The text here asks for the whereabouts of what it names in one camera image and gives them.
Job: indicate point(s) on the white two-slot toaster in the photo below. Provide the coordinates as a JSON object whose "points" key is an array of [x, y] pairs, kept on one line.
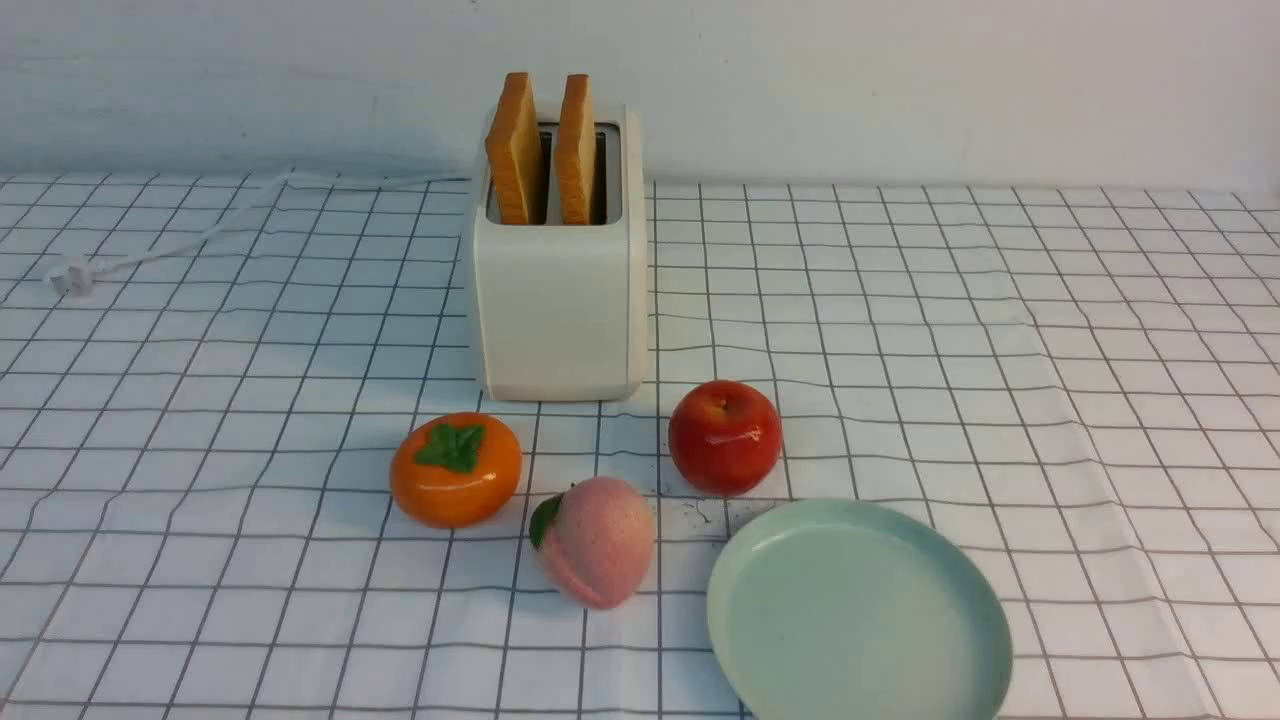
{"points": [[559, 313]]}

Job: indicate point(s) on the light green plate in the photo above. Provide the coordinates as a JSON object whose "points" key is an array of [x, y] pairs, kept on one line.
{"points": [[837, 609]]}

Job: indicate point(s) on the red apple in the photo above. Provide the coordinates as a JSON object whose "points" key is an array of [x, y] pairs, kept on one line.
{"points": [[725, 438]]}

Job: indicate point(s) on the orange persimmon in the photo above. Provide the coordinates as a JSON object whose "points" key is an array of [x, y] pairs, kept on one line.
{"points": [[456, 470]]}

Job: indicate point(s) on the pink peach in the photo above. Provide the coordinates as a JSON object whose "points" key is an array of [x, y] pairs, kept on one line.
{"points": [[595, 541]]}

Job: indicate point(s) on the toast slice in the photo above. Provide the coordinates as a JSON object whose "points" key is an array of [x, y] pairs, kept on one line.
{"points": [[515, 154], [575, 152]]}

